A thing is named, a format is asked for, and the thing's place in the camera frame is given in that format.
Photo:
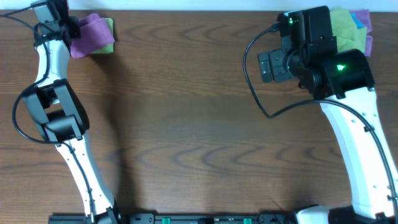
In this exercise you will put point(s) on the blue microfiber cloth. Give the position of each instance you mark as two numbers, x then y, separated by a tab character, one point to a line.
358	23

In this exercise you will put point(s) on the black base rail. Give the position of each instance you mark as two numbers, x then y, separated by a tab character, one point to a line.
150	218

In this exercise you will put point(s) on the green crumpled microfiber cloth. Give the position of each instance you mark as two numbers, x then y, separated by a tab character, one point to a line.
344	29

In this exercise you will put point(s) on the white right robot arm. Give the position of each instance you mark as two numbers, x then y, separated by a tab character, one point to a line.
341	82

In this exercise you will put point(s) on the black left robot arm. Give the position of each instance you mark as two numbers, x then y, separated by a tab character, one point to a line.
59	115

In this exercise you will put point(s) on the folded green microfiber cloth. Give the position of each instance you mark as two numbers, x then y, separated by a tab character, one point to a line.
103	33

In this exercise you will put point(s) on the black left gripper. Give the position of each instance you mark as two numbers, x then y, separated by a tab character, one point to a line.
66	23

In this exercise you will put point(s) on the purple microfiber cloth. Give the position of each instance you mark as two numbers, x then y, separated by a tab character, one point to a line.
83	46
364	16

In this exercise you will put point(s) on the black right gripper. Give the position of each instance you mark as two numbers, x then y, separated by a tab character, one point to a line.
323	43

